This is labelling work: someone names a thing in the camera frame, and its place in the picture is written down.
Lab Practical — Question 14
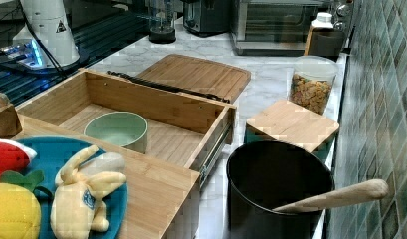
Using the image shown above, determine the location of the bamboo drawer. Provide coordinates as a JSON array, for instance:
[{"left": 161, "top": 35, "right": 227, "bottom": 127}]
[{"left": 17, "top": 69, "right": 235, "bottom": 182}]

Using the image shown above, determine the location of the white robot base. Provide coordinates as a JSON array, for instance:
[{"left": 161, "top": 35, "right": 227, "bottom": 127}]
[{"left": 0, "top": 0, "right": 89, "bottom": 74}]

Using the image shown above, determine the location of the bamboo drawer cabinet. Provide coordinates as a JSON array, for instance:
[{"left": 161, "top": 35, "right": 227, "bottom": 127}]
[{"left": 15, "top": 115, "right": 199, "bottom": 239}]

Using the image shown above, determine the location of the large bamboo cutting board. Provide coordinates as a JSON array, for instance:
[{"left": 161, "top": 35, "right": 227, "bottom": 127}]
[{"left": 137, "top": 54, "right": 251, "bottom": 103}]

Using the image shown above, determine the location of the light green bowl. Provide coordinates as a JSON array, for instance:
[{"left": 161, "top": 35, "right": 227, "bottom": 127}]
[{"left": 84, "top": 112, "right": 148, "bottom": 153}]

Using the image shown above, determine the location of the black utensil pot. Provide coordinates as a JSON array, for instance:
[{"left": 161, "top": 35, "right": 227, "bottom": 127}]
[{"left": 226, "top": 140, "right": 333, "bottom": 239}]

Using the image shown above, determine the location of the green box with bamboo lid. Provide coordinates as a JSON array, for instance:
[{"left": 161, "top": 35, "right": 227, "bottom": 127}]
[{"left": 244, "top": 100, "right": 339, "bottom": 162}]

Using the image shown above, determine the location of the black coffee machine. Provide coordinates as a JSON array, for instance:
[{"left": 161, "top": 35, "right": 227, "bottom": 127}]
[{"left": 181, "top": 0, "right": 231, "bottom": 37}]

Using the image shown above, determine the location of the stainless toaster oven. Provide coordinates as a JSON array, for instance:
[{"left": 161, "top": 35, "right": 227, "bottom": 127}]
[{"left": 230, "top": 0, "right": 346, "bottom": 56}]

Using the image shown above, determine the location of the clear cereal container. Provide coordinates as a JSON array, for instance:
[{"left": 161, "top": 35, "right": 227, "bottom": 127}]
[{"left": 289, "top": 56, "right": 339, "bottom": 115}]

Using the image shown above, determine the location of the dark jar with white lid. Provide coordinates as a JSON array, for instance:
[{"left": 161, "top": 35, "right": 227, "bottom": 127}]
[{"left": 304, "top": 12, "right": 344, "bottom": 61}]

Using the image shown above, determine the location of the plush peeled banana toy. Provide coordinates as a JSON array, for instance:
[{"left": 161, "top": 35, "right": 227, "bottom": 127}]
[{"left": 50, "top": 145, "right": 126, "bottom": 239}]

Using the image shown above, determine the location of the blue round plate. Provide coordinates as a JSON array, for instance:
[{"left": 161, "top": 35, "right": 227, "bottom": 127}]
[{"left": 18, "top": 136, "right": 128, "bottom": 239}]

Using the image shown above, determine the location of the wooden knife block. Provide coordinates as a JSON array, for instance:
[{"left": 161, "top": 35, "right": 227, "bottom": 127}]
[{"left": 0, "top": 93, "right": 22, "bottom": 138}]

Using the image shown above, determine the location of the red plush strawberry toy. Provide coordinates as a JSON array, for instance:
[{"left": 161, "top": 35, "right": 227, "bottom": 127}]
[{"left": 0, "top": 138, "right": 37, "bottom": 175}]

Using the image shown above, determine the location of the yellow plush pineapple toy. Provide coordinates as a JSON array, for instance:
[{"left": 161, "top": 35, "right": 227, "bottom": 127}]
[{"left": 0, "top": 170, "right": 53, "bottom": 239}]

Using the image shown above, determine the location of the wooden spoon handle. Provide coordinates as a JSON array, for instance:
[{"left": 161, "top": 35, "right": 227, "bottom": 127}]
[{"left": 273, "top": 179, "right": 389, "bottom": 213}]

